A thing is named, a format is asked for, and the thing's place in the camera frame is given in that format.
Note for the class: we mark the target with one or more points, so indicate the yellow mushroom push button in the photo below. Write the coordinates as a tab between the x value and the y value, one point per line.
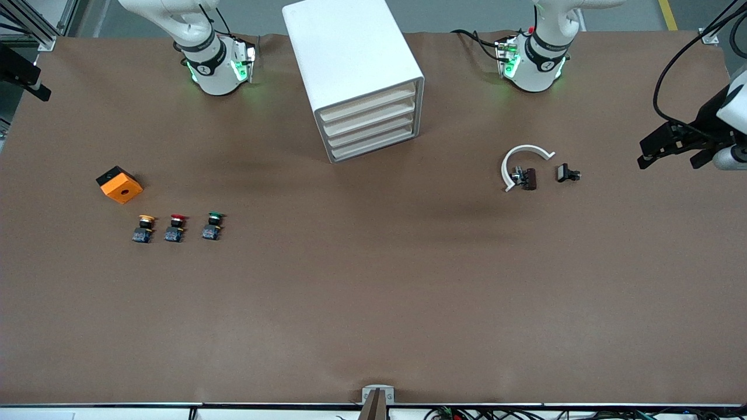
142	235

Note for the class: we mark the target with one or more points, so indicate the green mushroom push button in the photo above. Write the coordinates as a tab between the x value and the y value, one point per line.
210	233

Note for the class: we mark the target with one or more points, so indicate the grey metal bracket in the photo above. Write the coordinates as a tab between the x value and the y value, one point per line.
366	392

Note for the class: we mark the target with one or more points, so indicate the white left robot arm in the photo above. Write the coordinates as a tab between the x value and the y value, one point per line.
534	70

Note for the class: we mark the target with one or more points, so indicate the small black clip part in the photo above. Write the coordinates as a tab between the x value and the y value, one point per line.
564	172

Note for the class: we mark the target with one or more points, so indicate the white half-round pipe clamp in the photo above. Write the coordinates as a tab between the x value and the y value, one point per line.
528	147

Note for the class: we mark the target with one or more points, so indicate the brown cylinder part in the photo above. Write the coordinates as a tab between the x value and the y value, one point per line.
530	179

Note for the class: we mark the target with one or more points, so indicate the aluminium frame post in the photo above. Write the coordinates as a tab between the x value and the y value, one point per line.
48	42
708	37

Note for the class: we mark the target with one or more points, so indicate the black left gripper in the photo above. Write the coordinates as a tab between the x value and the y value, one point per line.
708	117

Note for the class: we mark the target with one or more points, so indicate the white plastic drawer cabinet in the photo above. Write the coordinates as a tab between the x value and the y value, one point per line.
350	52

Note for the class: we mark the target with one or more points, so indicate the brown bar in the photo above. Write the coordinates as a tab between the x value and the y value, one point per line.
373	408

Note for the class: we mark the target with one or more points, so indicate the red mushroom push button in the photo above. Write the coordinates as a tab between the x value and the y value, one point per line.
173	234

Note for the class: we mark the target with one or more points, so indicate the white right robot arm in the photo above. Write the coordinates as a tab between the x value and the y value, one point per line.
213	70

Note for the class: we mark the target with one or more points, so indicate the brown table cover sheet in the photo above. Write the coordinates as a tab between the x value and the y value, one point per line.
373	291

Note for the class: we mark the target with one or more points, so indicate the orange and black button box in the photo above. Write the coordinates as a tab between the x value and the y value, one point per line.
121	189

